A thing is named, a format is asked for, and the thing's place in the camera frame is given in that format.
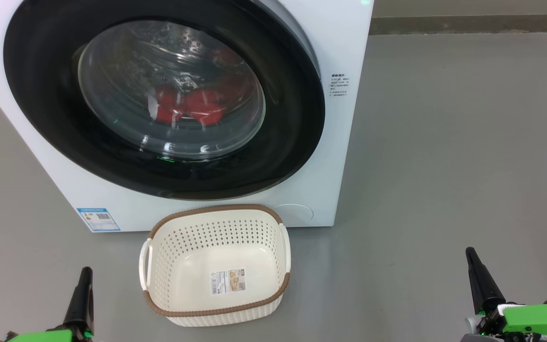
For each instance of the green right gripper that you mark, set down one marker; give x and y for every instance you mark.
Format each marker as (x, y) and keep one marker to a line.
(539, 320)

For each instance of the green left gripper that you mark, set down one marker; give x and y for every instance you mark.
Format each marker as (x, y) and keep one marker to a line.
(50, 336)

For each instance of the red and white garment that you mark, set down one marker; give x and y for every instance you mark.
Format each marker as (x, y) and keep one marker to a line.
(200, 105)

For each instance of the black washing machine door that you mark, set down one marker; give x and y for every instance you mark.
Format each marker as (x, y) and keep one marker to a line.
(297, 142)

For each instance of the cream laundry basket brown rim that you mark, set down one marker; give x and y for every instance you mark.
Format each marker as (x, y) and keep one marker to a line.
(216, 313)

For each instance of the white product label sticker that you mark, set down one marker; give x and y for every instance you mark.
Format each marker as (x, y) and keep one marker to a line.
(228, 281)

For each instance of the white front-load washing machine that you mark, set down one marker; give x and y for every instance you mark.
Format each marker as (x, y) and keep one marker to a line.
(344, 42)

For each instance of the blue energy label sticker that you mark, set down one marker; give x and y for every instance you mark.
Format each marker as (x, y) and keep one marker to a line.
(98, 219)

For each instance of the round white filter cover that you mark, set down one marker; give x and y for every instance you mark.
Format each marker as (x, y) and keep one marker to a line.
(295, 214)

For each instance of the small printed text label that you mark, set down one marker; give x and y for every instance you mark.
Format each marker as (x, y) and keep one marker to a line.
(338, 85)

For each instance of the grey wall baseboard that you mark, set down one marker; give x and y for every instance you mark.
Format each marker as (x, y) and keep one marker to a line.
(473, 24)

